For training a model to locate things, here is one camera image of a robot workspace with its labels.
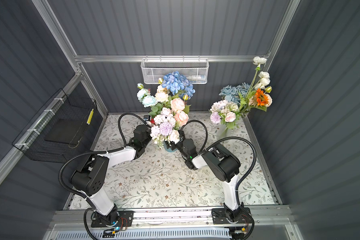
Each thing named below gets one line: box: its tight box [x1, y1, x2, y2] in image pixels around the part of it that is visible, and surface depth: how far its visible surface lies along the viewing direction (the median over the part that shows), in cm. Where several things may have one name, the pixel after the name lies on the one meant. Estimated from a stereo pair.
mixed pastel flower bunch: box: [150, 107, 180, 149], surface depth 72 cm
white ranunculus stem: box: [245, 56, 271, 101], surface depth 75 cm
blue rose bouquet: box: [219, 82, 251, 104], surface depth 82 cm
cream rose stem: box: [155, 77, 169, 103], surface depth 77 cm
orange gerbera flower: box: [255, 88, 269, 106], surface depth 70 cm
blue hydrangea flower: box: [162, 71, 196, 100], surface depth 72 cm
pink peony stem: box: [170, 94, 189, 126], surface depth 76 cm
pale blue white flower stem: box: [136, 83, 158, 108], surface depth 77 cm
